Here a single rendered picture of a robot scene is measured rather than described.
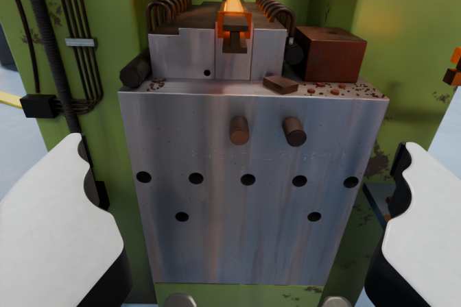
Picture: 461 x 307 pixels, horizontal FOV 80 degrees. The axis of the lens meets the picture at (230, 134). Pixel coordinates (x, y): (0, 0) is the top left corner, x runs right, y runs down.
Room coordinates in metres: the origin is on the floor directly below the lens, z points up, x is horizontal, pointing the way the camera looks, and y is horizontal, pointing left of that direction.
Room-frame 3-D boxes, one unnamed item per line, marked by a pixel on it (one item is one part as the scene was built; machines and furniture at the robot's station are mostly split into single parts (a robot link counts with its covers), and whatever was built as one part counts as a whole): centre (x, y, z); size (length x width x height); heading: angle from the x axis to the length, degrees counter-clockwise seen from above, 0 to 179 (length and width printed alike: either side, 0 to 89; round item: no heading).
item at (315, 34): (0.48, -0.15, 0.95); 0.12 x 0.09 x 0.07; 1
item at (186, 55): (0.63, 0.03, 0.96); 0.42 x 0.20 x 0.09; 1
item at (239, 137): (0.34, -0.01, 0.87); 0.04 x 0.03 x 0.03; 1
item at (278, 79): (0.39, -0.07, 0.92); 0.04 x 0.03 x 0.01; 33
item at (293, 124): (0.34, -0.09, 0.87); 0.04 x 0.03 x 0.03; 1
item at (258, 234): (0.64, -0.03, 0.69); 0.56 x 0.38 x 0.45; 1
